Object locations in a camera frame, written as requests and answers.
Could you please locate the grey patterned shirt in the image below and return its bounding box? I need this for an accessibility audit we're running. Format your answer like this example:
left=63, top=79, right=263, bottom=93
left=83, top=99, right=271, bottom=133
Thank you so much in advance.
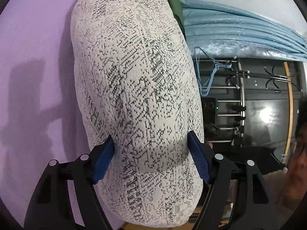
left=70, top=0, right=205, bottom=228

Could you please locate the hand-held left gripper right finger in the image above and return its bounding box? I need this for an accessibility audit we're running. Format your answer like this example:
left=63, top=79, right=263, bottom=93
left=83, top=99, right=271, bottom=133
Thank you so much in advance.
left=187, top=131, right=280, bottom=230

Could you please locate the metal clothes rack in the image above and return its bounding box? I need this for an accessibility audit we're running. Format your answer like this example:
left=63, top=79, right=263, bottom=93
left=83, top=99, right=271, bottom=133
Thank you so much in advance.
left=199, top=55, right=303, bottom=146

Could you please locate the purple bed sheet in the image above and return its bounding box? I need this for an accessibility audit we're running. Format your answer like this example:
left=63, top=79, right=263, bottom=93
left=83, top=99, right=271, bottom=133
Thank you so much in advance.
left=0, top=0, right=125, bottom=228

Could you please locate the light blue curtain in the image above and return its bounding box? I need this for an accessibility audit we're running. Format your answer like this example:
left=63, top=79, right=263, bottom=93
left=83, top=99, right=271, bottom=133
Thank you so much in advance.
left=179, top=0, right=307, bottom=61

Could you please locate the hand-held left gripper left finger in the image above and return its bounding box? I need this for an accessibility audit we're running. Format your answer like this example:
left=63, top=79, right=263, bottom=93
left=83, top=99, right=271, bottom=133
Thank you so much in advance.
left=24, top=134, right=114, bottom=230

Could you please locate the curved wooden frame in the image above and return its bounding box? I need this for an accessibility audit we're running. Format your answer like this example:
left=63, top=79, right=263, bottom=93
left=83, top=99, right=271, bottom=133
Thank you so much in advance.
left=283, top=62, right=294, bottom=164

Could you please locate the black electronic device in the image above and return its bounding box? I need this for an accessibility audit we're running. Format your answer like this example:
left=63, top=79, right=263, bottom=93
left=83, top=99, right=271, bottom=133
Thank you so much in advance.
left=201, top=97, right=218, bottom=125

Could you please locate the green cloth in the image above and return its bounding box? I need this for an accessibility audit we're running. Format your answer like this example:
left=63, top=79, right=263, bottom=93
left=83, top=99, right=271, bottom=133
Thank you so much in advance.
left=161, top=0, right=186, bottom=39

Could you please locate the person's beige top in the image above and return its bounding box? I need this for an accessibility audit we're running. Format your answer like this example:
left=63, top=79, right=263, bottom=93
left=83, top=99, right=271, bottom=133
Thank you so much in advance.
left=264, top=168, right=303, bottom=221

